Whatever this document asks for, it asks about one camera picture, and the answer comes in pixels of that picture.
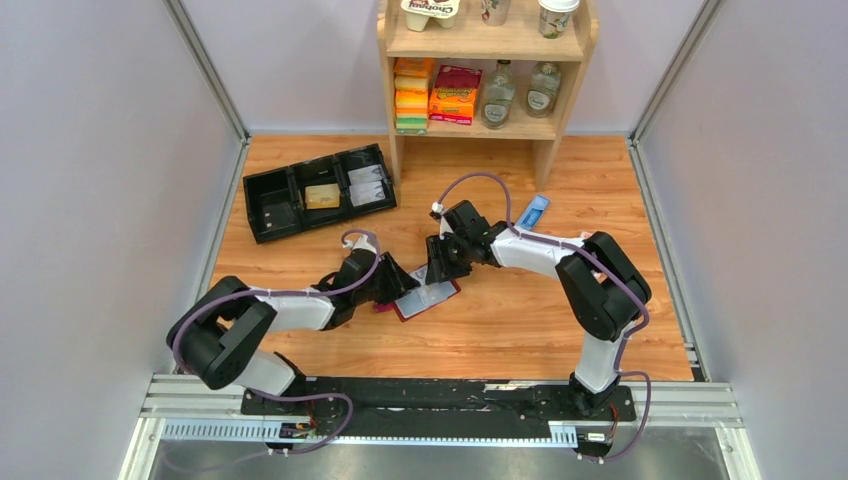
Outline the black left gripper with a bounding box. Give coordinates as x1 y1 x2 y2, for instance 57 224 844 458
353 251 421 306

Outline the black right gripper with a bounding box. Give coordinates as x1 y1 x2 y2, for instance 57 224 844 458
425 234 473 286

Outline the white VIP card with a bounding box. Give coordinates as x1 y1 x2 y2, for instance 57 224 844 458
347 164 384 185

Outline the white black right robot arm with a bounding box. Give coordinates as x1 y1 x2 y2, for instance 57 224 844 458
426 200 652 419

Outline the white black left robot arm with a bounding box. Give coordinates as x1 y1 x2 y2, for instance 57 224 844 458
166 248 420 415

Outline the silver card in tray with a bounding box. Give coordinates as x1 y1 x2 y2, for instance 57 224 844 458
349 180 386 207

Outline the gold card in tray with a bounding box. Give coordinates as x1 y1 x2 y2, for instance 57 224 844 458
304 183 341 210

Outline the black three-compartment tray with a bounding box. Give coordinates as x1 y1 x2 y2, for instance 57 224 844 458
243 144 397 244

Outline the orange red snack box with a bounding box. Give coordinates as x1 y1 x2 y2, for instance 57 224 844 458
428 65 482 126

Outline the left clear glass bottle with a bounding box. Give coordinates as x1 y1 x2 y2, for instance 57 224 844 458
480 60 515 129

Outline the clear glass bottle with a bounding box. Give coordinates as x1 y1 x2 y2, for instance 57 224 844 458
525 61 562 118
480 60 515 129

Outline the wooden shelf unit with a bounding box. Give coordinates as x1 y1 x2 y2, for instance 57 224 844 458
376 1 600 190

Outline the stack of coloured sponges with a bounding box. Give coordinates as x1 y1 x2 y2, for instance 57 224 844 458
393 57 436 135

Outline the right clear glass bottle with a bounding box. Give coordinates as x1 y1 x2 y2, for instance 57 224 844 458
525 61 562 118

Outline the white yogurt cup pack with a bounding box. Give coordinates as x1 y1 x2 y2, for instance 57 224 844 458
400 0 460 32

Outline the patterned paper cup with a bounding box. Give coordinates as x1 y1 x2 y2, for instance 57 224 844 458
481 0 511 26

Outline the white lidded cup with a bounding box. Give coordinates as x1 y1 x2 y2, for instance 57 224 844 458
538 0 580 39

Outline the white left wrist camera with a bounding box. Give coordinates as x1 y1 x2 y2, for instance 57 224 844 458
342 233 378 254

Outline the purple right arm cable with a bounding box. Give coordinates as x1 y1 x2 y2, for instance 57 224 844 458
431 172 653 464

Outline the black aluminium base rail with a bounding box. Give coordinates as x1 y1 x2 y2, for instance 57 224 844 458
120 374 760 479

